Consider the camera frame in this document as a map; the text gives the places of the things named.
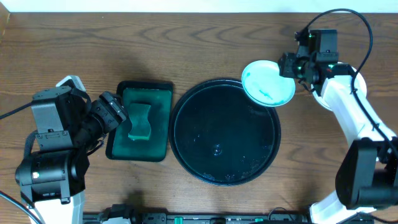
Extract mint plate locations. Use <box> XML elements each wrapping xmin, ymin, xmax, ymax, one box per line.
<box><xmin>241</xmin><ymin>60</ymin><xmax>295</xmax><ymax>107</ymax></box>

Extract round black tray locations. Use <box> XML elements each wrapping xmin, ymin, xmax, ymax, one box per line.
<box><xmin>169</xmin><ymin>79</ymin><xmax>282</xmax><ymax>186</ymax></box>

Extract green sponge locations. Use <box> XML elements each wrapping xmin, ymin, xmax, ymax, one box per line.
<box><xmin>128</xmin><ymin>103</ymin><xmax>152</xmax><ymax>141</ymax></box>

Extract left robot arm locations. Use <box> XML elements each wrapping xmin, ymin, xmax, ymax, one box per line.
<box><xmin>15</xmin><ymin>87</ymin><xmax>128</xmax><ymax>223</ymax></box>

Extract rectangular black sponge tray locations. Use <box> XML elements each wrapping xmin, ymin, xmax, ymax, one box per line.
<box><xmin>106</xmin><ymin>81</ymin><xmax>173</xmax><ymax>162</ymax></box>

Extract white plate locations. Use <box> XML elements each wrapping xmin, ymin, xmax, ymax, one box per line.
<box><xmin>311</xmin><ymin>62</ymin><xmax>367</xmax><ymax>113</ymax></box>

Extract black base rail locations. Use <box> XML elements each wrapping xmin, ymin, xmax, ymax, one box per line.
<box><xmin>83</xmin><ymin>204</ymin><xmax>311</xmax><ymax>224</ymax></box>

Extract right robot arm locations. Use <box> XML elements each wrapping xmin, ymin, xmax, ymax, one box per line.
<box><xmin>277</xmin><ymin>52</ymin><xmax>397</xmax><ymax>223</ymax></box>

